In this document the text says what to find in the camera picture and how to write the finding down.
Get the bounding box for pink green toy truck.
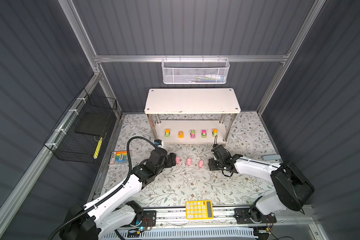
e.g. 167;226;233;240
190;130;196;139

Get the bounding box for green orange mixer truck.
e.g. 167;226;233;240
165;129;171;138

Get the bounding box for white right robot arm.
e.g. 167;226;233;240
209;144;315;223

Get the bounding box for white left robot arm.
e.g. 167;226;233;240
59;148;177;240

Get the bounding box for white two-tier shelf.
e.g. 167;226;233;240
145;88;241;144

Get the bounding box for colourful marker pack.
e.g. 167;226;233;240
109;151;128;166

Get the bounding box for light blue case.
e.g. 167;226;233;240
262;155;281;162

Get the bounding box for yellow green highlighter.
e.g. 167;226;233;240
93;137;103;160

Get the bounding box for yellow calculator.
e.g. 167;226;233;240
185;200;214;220

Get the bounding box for pens in white basket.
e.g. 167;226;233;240
186;75;227;84

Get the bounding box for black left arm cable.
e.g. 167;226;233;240
47;136;158;240

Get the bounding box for black wire wall basket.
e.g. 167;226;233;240
44;90;120;164

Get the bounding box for white wire wall basket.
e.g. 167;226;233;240
161;59;230;85

